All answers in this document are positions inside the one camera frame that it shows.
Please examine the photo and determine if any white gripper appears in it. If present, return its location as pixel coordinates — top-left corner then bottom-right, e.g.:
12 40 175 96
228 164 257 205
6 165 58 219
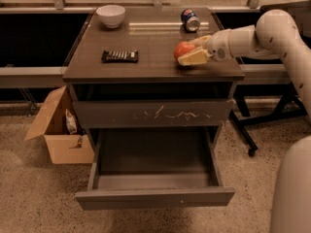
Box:
178 29 232 66

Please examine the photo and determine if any red apple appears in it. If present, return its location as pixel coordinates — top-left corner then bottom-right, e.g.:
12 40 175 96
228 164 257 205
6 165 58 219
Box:
174 42 195 60

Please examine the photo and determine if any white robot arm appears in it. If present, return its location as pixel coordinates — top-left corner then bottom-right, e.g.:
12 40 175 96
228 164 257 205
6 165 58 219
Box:
174 10 311 233

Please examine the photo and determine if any scratched grey top drawer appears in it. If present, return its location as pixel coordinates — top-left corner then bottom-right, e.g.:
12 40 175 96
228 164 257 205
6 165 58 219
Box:
73 99 233 129

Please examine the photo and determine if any grey drawer cabinet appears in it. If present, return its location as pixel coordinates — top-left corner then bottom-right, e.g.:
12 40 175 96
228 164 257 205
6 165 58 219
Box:
63 7 244 147

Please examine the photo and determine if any open grey middle drawer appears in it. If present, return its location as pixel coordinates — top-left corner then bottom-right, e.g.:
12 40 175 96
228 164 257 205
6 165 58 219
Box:
76 127 235 210

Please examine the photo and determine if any blue soda can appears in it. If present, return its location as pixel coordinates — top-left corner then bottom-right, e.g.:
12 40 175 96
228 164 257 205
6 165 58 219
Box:
181 9 200 32

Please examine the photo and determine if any dark chocolate bar wrapper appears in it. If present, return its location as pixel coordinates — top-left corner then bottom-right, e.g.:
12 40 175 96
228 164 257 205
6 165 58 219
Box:
101 50 139 63

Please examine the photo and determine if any white ceramic bowl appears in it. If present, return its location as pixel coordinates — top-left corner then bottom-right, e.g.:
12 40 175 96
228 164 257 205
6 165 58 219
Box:
96 5 125 28

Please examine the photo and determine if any black rolling stand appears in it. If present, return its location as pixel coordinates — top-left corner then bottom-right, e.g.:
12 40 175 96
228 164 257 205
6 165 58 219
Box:
230 2 311 156

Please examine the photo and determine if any white bag in box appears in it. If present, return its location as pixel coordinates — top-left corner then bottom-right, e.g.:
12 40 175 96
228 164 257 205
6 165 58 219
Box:
65 110 78 134

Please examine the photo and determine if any open cardboard box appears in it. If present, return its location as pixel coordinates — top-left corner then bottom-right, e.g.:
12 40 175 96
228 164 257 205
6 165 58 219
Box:
24 86 94 164

